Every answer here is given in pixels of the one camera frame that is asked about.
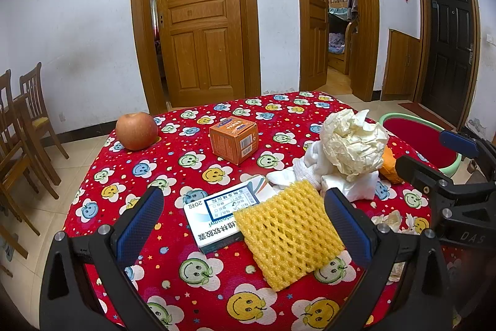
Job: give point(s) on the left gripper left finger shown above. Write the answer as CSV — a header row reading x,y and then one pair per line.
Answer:
x,y
67,299

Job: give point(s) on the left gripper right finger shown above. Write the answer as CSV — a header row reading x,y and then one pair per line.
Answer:
x,y
423,299

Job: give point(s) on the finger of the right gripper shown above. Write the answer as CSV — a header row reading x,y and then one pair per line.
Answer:
x,y
432,183
460,143

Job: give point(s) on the cream paper ball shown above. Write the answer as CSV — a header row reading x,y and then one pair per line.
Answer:
x,y
354,146

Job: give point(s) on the yellow foam fruit net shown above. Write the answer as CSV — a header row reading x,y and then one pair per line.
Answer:
x,y
289,234

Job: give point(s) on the white blue medicine box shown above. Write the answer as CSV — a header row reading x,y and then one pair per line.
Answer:
x,y
211,216

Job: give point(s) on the orange cardboard box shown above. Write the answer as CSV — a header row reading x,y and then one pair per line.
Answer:
x,y
234,139

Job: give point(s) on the red green trash bin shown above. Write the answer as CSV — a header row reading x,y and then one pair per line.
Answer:
x,y
424,137

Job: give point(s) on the red door mat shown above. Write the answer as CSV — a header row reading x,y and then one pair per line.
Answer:
x,y
424,113

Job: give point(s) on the black entrance door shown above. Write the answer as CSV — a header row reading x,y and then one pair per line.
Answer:
x,y
450,58

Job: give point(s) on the wooden chair near table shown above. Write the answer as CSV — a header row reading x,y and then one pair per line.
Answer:
x,y
17,160

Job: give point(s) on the bunk bed with bedding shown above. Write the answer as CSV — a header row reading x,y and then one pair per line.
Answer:
x,y
343,20

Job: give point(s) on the red smiley flower tablecloth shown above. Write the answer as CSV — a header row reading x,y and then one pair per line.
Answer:
x,y
186,260

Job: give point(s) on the red apple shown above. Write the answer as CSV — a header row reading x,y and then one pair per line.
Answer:
x,y
136,131

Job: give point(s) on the open wooden door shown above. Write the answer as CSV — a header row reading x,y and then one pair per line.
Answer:
x,y
317,44

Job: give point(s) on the closed wooden door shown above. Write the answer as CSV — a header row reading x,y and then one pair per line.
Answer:
x,y
202,50

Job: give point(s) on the wooden wall cabinet panel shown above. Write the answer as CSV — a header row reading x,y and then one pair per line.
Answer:
x,y
402,66

